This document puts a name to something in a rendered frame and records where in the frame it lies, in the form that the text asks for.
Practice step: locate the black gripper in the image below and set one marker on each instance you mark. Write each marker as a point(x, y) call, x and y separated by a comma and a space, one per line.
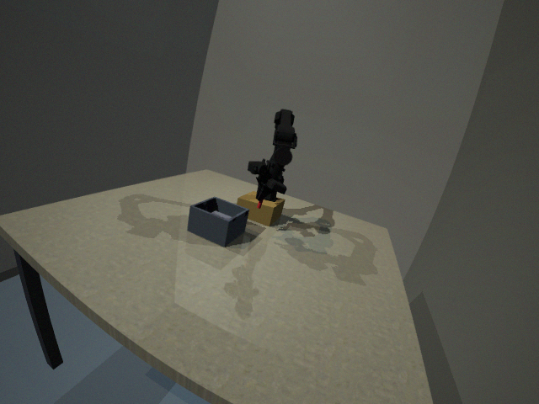
point(269, 183)

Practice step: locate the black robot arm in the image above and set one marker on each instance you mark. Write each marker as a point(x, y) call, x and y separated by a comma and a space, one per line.
point(284, 139)

